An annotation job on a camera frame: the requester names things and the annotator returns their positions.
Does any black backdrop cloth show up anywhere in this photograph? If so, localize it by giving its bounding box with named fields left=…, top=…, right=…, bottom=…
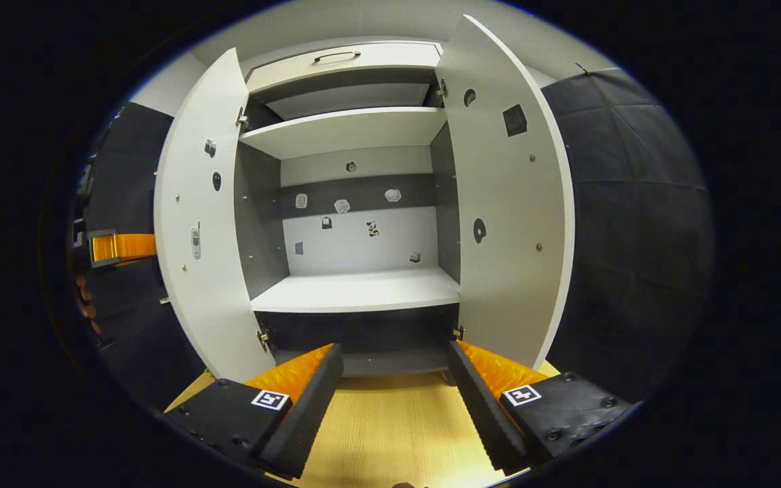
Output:
left=68, top=66, right=715, bottom=411

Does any grey cabinet shelf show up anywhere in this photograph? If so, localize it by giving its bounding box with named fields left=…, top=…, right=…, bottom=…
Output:
left=265, top=83, right=432, bottom=121

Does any white double-door shoe cabinet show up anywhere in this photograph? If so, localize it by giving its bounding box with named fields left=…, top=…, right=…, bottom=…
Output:
left=153, top=14, right=576, bottom=384

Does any cabinet door with cat sticker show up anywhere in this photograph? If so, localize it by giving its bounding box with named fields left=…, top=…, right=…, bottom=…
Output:
left=435, top=15, right=576, bottom=372

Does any white cabinet shelf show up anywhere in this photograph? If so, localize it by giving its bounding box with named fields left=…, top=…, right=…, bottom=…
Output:
left=239, top=106, right=447, bottom=161
left=252, top=266, right=461, bottom=314

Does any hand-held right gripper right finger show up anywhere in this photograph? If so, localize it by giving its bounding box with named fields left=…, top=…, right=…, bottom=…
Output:
left=448, top=340, right=635, bottom=475

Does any cabinet door with camera sticker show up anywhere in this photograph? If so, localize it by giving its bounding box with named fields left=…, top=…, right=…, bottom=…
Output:
left=153, top=47, right=276, bottom=384

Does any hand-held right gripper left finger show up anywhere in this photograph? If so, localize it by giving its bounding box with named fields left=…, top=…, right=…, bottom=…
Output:
left=160, top=344, right=345, bottom=481

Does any white cabinet drawer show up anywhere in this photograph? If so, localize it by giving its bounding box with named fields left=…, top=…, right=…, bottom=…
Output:
left=245, top=41, right=444, bottom=94

